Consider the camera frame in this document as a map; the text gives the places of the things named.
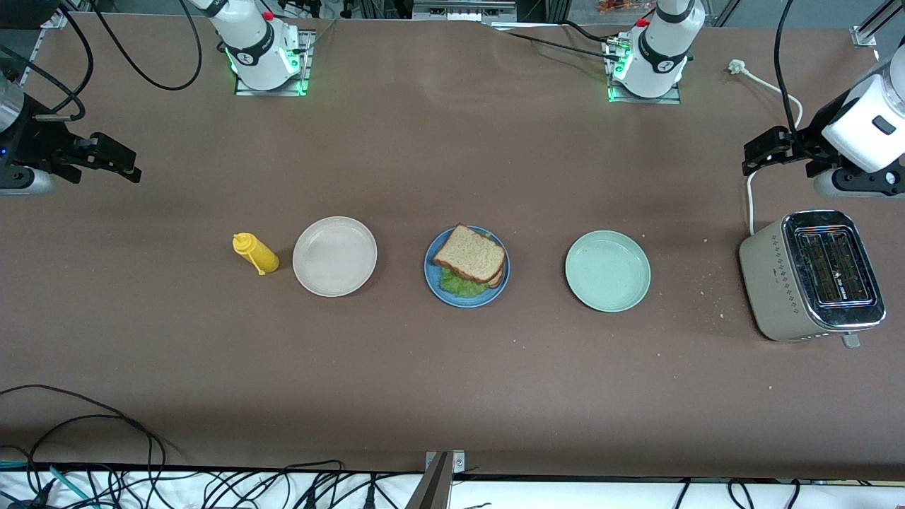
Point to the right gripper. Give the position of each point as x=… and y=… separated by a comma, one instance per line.
x=35, y=143

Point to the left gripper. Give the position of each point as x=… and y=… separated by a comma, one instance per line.
x=811, y=141

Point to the yellow mustard squeeze bottle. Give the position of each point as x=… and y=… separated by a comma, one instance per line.
x=258, y=254

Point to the brown bread slice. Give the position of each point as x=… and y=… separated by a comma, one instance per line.
x=470, y=254
x=498, y=277

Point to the green lettuce leaf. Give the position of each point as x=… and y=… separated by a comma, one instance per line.
x=459, y=284

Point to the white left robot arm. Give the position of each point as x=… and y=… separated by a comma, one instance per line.
x=661, y=49

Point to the mint green round plate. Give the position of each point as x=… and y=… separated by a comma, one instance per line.
x=607, y=271

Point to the beige round plate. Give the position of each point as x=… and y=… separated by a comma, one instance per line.
x=334, y=256

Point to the blue round plate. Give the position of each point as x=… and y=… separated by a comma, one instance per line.
x=433, y=279

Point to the beige chrome two-slot toaster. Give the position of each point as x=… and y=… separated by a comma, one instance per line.
x=774, y=283

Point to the orange patterned packet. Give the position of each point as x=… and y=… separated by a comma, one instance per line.
x=615, y=6

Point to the aluminium frame rail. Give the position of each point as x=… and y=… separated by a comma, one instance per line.
x=463, y=8
x=870, y=28
x=53, y=21

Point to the grey metal bracket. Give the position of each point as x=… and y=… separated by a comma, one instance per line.
x=435, y=484

